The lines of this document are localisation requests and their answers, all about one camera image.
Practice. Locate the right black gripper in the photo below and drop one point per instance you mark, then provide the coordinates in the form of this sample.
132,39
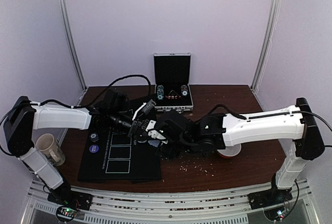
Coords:
164,128

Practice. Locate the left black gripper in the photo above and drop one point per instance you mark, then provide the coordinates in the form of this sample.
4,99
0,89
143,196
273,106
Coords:
140,123

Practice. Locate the black poker mat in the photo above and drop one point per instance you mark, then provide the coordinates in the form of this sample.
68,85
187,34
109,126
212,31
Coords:
119,158

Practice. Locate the purple small blind button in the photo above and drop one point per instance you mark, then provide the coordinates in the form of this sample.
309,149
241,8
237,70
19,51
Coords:
94,149

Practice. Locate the deck of grey cards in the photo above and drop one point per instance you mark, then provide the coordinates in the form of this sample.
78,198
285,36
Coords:
154,143

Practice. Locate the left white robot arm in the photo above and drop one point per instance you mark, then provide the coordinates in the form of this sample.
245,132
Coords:
27,116

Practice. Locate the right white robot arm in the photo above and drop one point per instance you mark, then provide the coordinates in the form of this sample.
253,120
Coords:
223,131

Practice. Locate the left chip stack in case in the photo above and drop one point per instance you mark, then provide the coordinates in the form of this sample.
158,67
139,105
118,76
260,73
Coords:
160,92

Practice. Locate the chip stack in case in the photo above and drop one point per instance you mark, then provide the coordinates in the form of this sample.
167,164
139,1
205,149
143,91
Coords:
160,92
184,90

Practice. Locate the aluminium poker case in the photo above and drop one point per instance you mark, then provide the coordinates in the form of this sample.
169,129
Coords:
172,70

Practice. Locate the right chip stack in case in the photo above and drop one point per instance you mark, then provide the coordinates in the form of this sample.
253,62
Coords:
184,90

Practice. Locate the white and orange bowl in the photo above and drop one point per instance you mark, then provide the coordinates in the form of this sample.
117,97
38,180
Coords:
230,152

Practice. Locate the beige mug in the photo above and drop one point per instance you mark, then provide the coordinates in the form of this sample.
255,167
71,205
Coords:
49,146

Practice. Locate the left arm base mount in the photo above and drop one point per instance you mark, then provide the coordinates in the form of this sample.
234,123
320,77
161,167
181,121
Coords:
70,209

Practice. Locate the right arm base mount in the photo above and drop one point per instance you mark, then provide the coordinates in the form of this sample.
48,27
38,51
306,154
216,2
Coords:
275,203

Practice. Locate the left aluminium frame post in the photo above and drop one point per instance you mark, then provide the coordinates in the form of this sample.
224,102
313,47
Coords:
71,44

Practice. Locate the aluminium frame post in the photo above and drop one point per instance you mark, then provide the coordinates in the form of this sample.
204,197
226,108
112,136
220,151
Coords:
71,44
266,45

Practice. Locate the right aluminium frame post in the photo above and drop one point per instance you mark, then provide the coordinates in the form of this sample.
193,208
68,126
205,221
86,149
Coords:
266,45

